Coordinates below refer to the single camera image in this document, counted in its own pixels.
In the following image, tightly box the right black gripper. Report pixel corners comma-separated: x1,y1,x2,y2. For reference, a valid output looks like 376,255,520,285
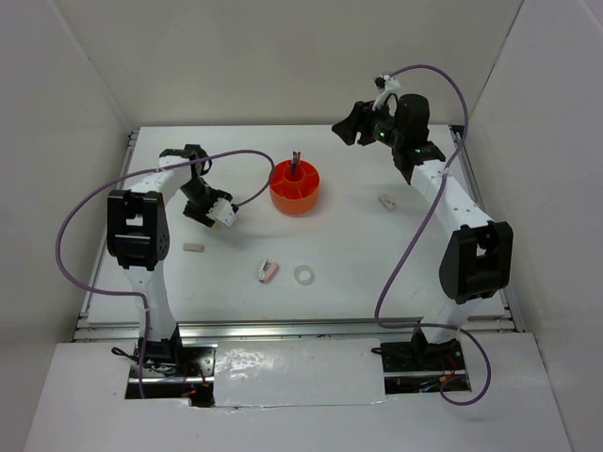
331,96,404,149

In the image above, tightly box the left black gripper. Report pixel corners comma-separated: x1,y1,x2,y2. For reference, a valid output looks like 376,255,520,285
180,179,232,228

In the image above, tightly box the beige eraser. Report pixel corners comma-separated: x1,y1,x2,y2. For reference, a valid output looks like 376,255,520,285
183,243,204,252

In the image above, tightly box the red pen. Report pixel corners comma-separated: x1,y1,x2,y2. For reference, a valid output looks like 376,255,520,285
291,152,302,182

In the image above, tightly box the blue pen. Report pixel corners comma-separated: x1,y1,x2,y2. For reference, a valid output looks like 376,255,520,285
291,152,301,182

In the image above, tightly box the white eraser with print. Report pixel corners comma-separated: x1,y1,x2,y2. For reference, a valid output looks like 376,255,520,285
378,194,397,211

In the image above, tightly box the pink correction tape dispenser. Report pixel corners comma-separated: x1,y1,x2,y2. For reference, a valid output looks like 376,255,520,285
256,260,280,283

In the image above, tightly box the clear tape roll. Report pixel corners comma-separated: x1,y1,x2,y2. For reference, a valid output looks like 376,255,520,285
293,265,315,285

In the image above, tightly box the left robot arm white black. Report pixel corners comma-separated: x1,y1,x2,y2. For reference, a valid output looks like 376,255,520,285
107,144,237,376

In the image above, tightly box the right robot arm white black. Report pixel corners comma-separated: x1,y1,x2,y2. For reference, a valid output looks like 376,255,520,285
332,94,513,369

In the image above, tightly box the orange round compartment organizer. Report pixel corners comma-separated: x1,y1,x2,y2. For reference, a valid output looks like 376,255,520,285
269,160,320,216

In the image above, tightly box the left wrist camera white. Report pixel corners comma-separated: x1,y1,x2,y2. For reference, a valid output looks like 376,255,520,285
207,198,238,227

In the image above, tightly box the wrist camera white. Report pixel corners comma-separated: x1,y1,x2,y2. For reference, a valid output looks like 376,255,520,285
207,198,238,227
372,74,400,111

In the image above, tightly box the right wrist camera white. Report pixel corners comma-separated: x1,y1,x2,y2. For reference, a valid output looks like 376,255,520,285
372,74,400,111

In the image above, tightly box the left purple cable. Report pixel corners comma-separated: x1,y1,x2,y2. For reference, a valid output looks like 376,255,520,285
55,149,276,400

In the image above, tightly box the purple cable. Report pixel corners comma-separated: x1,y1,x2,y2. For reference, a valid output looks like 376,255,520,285
374,63,494,407
55,149,276,400

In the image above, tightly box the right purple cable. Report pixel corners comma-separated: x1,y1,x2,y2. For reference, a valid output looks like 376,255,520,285
374,63,494,407

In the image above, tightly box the aluminium table frame rail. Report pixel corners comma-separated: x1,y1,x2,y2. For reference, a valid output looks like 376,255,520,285
73,125,519,340

